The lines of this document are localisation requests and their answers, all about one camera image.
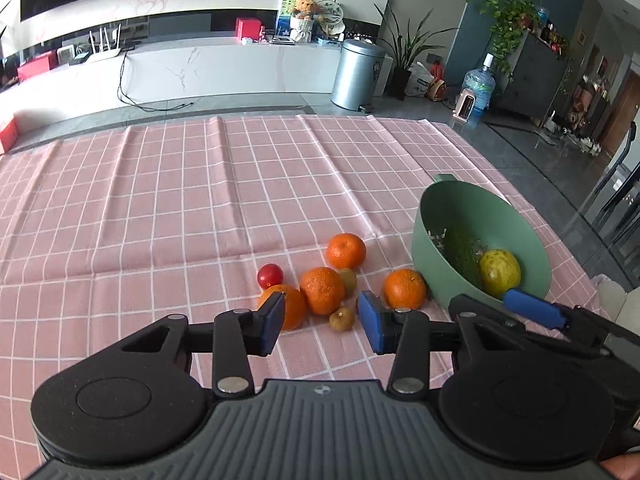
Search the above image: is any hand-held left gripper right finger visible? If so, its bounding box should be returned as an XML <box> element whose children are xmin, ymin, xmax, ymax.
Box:
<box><xmin>357</xmin><ymin>290</ymin><xmax>538</xmax><ymax>395</ymax></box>

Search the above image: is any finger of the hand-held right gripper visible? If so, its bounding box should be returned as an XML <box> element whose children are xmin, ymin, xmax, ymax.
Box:
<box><xmin>502</xmin><ymin>289</ymin><xmax>571</xmax><ymax>332</ymax></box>
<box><xmin>448</xmin><ymin>294</ymin><xmax>526</xmax><ymax>331</ymax></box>

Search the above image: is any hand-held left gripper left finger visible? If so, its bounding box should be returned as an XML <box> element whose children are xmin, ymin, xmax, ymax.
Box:
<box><xmin>121</xmin><ymin>291</ymin><xmax>287</xmax><ymax>400</ymax></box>

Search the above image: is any orange tangerine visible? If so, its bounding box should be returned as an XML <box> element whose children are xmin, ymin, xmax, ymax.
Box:
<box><xmin>257</xmin><ymin>284</ymin><xmax>307</xmax><ymax>332</ymax></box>
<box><xmin>300</xmin><ymin>266</ymin><xmax>347</xmax><ymax>316</ymax></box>
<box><xmin>382</xmin><ymin>269</ymin><xmax>427</xmax><ymax>310</ymax></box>
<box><xmin>326</xmin><ymin>232</ymin><xmax>367</xmax><ymax>271</ymax></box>

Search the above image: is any red cherry tomato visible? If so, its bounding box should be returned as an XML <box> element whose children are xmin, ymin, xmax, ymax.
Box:
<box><xmin>257</xmin><ymin>263</ymin><xmax>284</xmax><ymax>290</ymax></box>

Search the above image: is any green plastic bowl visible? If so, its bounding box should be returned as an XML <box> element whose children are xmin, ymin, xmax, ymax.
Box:
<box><xmin>411</xmin><ymin>173</ymin><xmax>552</xmax><ymax>313</ymax></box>

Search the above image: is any person's right forearm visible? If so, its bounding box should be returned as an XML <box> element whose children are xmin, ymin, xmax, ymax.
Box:
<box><xmin>600</xmin><ymin>452</ymin><xmax>640</xmax><ymax>480</ymax></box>

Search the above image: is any cream sofa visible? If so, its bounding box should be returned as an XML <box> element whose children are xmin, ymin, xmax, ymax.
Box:
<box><xmin>597</xmin><ymin>275</ymin><xmax>640</xmax><ymax>341</ymax></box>

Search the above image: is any green cucumber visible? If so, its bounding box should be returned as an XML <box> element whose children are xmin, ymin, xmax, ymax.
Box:
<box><xmin>442</xmin><ymin>225</ymin><xmax>486</xmax><ymax>275</ymax></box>

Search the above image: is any black chair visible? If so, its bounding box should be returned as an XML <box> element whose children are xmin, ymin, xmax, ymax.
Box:
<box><xmin>590</xmin><ymin>122</ymin><xmax>640</xmax><ymax>263</ymax></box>

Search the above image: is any pink checked tablecloth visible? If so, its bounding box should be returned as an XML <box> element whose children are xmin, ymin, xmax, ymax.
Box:
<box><xmin>0</xmin><ymin>112</ymin><xmax>613</xmax><ymax>461</ymax></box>

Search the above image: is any pink white heater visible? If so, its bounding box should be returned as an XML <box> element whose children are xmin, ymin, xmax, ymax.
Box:
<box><xmin>452</xmin><ymin>87</ymin><xmax>478</xmax><ymax>122</ymax></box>

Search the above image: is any blue water bottle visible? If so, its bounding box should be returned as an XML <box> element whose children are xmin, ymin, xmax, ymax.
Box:
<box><xmin>462</xmin><ymin>53</ymin><xmax>497</xmax><ymax>113</ymax></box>

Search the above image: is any orange bag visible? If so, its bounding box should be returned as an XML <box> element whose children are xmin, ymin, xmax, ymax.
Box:
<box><xmin>425</xmin><ymin>62</ymin><xmax>447</xmax><ymax>102</ymax></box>

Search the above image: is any dark grey cabinet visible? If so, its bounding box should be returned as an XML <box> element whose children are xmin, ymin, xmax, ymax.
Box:
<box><xmin>492</xmin><ymin>30</ymin><xmax>573</xmax><ymax>121</ymax></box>

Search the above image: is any white plastic bag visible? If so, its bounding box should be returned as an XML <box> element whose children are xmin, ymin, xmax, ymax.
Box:
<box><xmin>405</xmin><ymin>61</ymin><xmax>435</xmax><ymax>98</ymax></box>

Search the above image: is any silver pedal trash can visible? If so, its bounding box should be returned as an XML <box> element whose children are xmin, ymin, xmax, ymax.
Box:
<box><xmin>330</xmin><ymin>38</ymin><xmax>387</xmax><ymax>111</ymax></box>

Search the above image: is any white marble media cabinet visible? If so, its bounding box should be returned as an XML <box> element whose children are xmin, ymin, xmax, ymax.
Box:
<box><xmin>0</xmin><ymin>40</ymin><xmax>351</xmax><ymax>131</ymax></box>

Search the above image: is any tall-leaf potted plant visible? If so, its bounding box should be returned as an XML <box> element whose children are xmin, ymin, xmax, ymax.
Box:
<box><xmin>374</xmin><ymin>4</ymin><xmax>458</xmax><ymax>101</ymax></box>

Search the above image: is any bushy ivy plant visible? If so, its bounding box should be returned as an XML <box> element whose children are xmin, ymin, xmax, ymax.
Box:
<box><xmin>480</xmin><ymin>0</ymin><xmax>541</xmax><ymax>78</ymax></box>

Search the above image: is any white vase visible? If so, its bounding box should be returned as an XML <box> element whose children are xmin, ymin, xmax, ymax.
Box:
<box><xmin>290</xmin><ymin>17</ymin><xmax>316</xmax><ymax>45</ymax></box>

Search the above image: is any green blue picture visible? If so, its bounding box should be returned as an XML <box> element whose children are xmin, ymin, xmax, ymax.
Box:
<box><xmin>276</xmin><ymin>0</ymin><xmax>301</xmax><ymax>38</ymax></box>

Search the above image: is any decorative round plate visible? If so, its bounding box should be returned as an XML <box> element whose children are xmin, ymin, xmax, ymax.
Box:
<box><xmin>315</xmin><ymin>0</ymin><xmax>347</xmax><ymax>36</ymax></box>

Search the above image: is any white router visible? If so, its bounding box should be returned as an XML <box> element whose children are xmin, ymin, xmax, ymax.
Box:
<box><xmin>87</xmin><ymin>27</ymin><xmax>123</xmax><ymax>63</ymax></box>

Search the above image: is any brown teddy bear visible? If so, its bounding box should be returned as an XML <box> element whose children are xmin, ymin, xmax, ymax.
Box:
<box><xmin>291</xmin><ymin>0</ymin><xmax>325</xmax><ymax>23</ymax></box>

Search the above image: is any red container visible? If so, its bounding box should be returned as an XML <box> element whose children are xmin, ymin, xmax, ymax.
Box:
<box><xmin>0</xmin><ymin>115</ymin><xmax>21</xmax><ymax>156</ymax></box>

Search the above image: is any long red box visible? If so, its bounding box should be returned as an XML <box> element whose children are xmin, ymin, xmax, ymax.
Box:
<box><xmin>17</xmin><ymin>50</ymin><xmax>58</xmax><ymax>83</ymax></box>

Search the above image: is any black cable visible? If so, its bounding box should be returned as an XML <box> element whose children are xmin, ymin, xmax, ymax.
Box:
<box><xmin>117</xmin><ymin>47</ymin><xmax>193</xmax><ymax>111</ymax></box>

